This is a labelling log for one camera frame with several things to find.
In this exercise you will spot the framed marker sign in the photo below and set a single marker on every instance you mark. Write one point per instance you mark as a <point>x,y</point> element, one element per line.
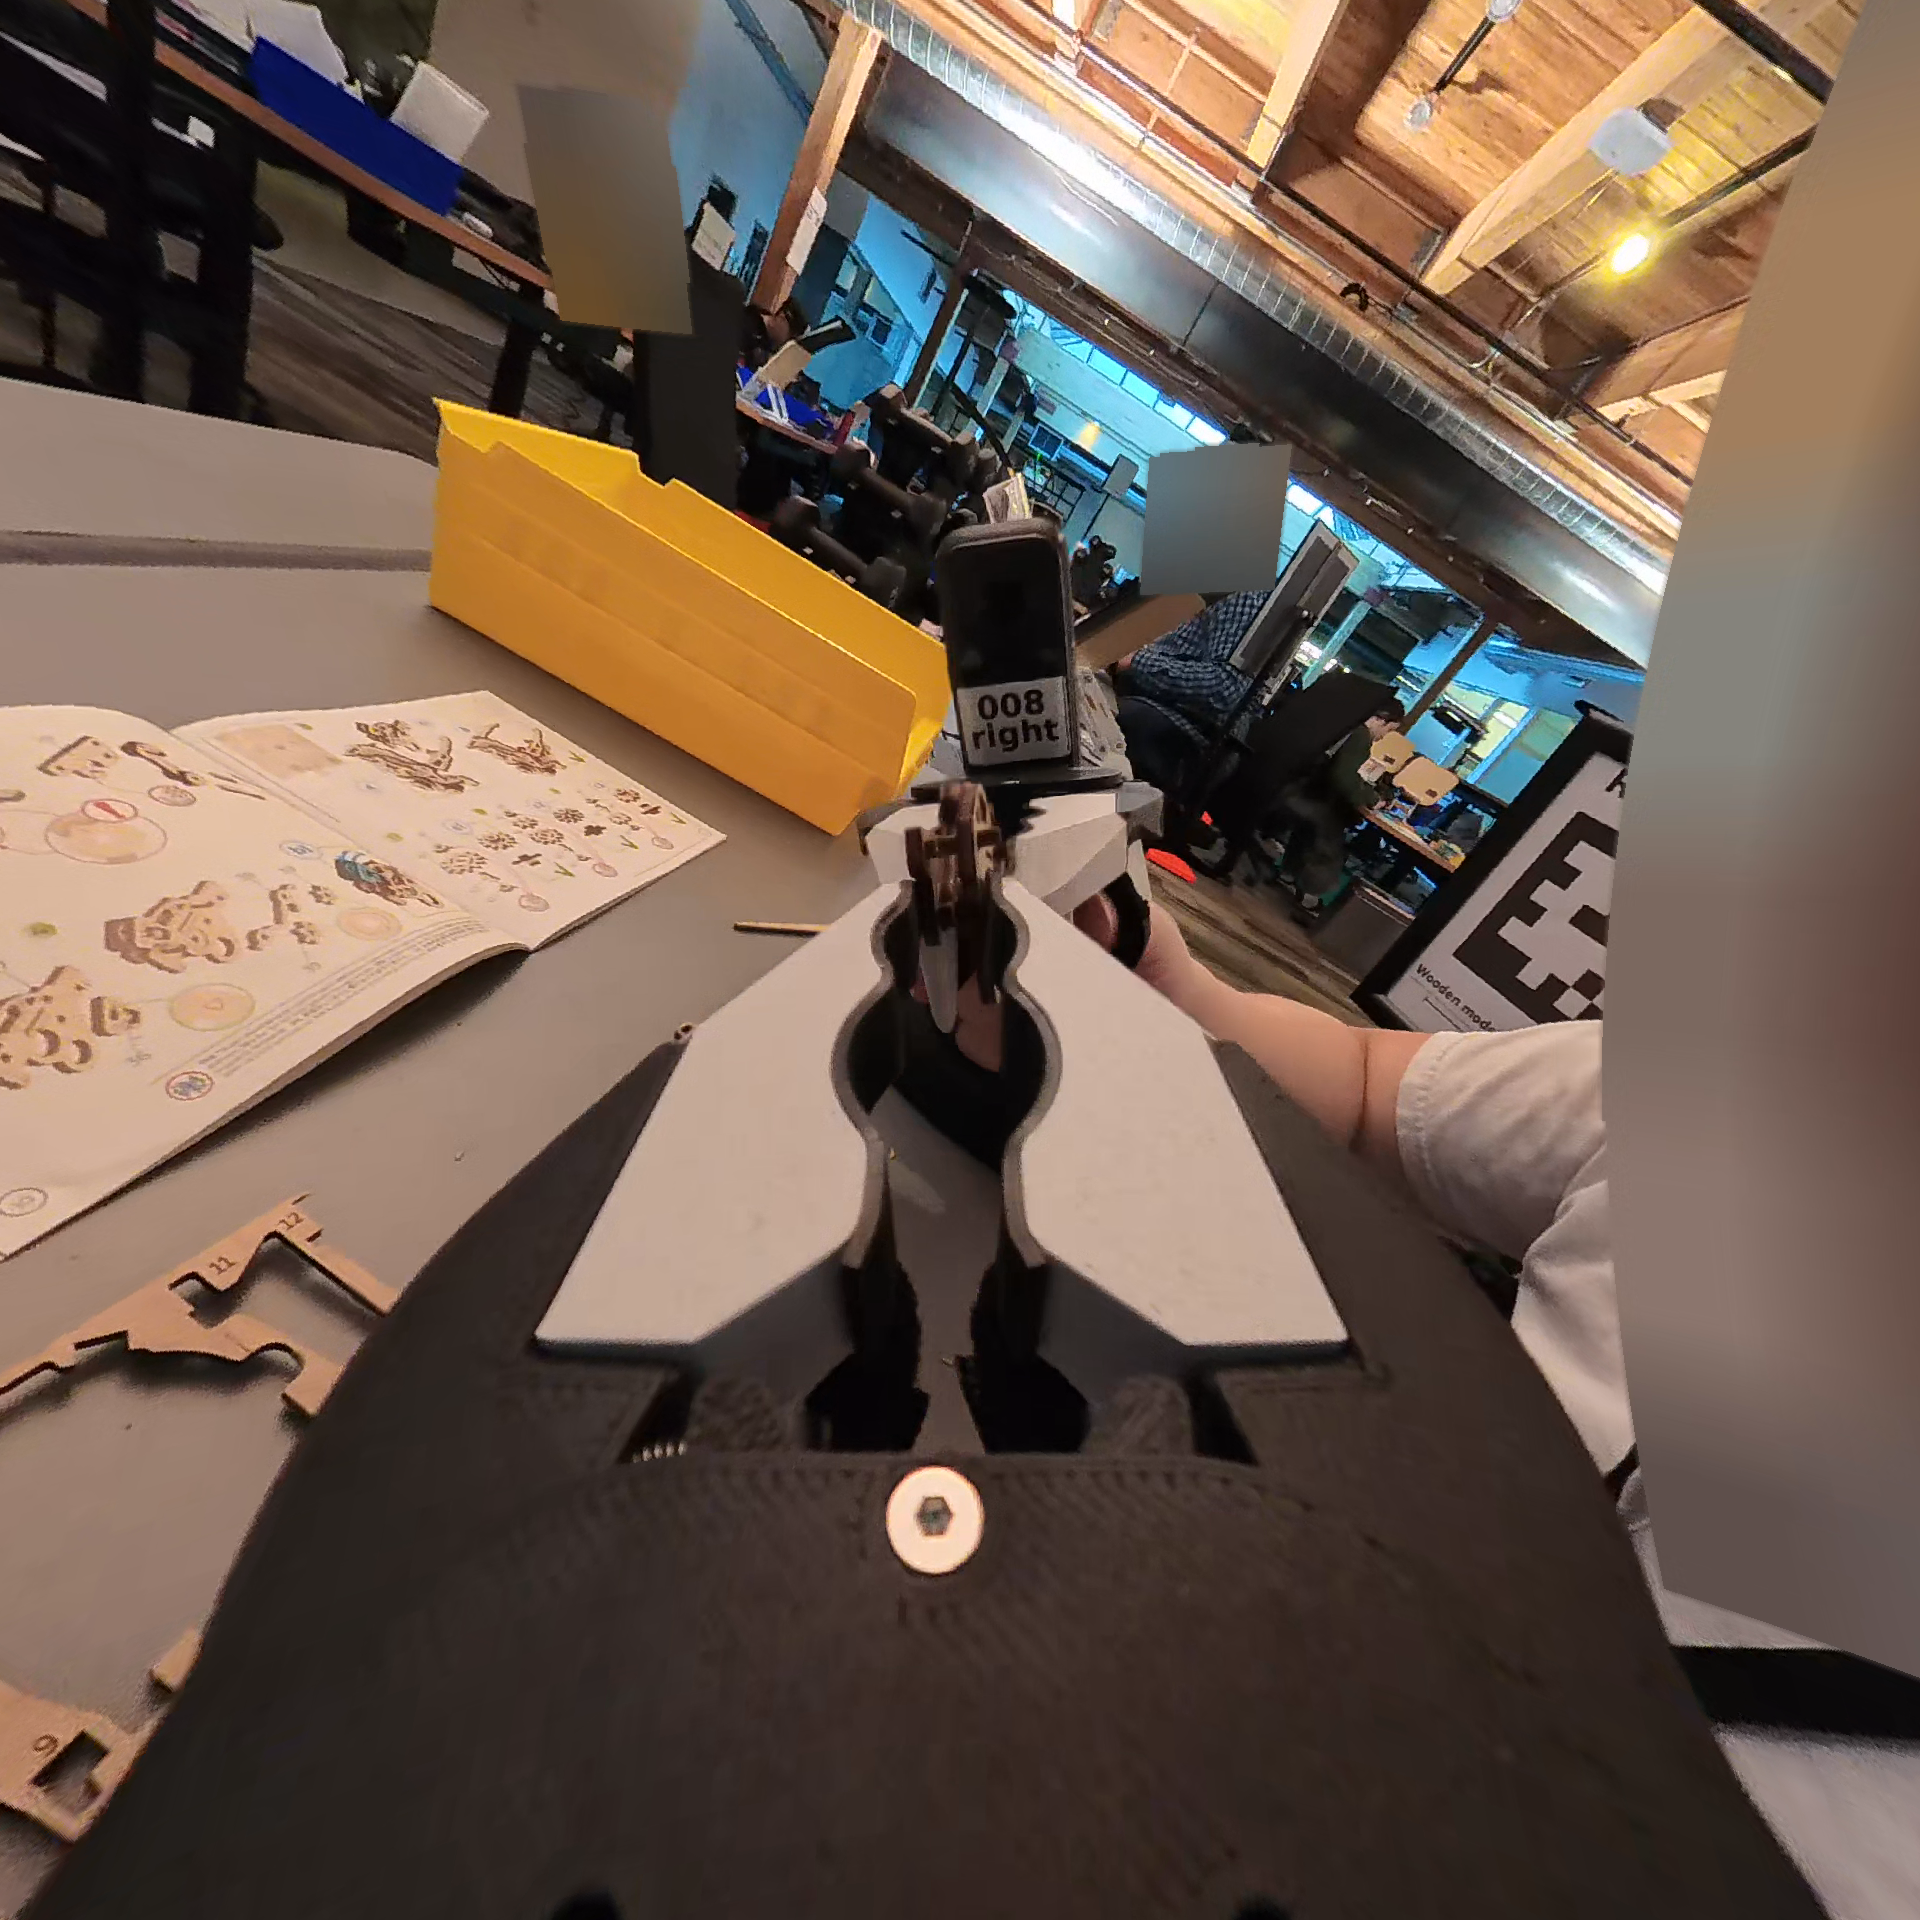
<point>1542,913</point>

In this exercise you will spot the laser-cut plywood parts sheet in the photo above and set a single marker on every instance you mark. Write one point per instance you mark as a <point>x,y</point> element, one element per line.
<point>182,1332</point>

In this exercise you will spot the black office chair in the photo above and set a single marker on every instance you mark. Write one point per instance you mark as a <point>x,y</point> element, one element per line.
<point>1309,748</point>

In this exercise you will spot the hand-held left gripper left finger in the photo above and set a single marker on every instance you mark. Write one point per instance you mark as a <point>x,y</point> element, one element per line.
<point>719,1185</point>

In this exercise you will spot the white ceiling access point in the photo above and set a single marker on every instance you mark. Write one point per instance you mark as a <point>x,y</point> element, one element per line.
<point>1627,137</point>

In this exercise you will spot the small wooden gear assembly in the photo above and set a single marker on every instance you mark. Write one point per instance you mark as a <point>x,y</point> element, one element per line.
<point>964,868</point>

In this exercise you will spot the rack of black dumbbells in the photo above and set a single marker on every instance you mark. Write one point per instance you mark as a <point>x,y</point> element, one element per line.
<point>885,430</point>

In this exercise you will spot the ceiling lamp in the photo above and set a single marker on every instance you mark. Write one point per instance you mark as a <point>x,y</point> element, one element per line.
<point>1627,252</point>

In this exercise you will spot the yellow plastic bin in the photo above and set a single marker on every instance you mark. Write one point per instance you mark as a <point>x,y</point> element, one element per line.
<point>676,633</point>

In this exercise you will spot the model instruction booklet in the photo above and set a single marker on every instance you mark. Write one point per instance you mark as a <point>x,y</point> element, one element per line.
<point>300,897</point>

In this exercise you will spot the person's right hand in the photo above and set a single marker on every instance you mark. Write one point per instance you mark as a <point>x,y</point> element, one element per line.
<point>1174,987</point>

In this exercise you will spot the computer monitor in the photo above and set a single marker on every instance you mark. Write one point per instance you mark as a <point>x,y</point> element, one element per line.
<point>1309,595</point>

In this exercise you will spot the metal ventilation duct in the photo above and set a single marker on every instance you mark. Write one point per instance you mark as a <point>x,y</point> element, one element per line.
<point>1198,281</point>

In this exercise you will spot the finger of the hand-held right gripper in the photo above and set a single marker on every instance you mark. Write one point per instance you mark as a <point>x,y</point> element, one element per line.
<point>895,838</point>
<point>1074,863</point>

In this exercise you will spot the thin wooden stick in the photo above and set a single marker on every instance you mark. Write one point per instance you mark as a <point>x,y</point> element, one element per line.
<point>774,926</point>

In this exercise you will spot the person's right forearm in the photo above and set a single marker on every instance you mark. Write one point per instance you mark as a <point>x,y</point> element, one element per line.
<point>1309,1054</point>

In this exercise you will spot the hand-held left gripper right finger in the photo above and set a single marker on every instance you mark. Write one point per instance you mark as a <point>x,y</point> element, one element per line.
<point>1174,1185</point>

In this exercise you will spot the wooden desk black legs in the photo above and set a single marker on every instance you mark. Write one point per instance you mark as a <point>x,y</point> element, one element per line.
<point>446,239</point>

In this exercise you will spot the blue plastic crate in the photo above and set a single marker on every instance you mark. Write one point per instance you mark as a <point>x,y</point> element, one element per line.
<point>363,135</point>

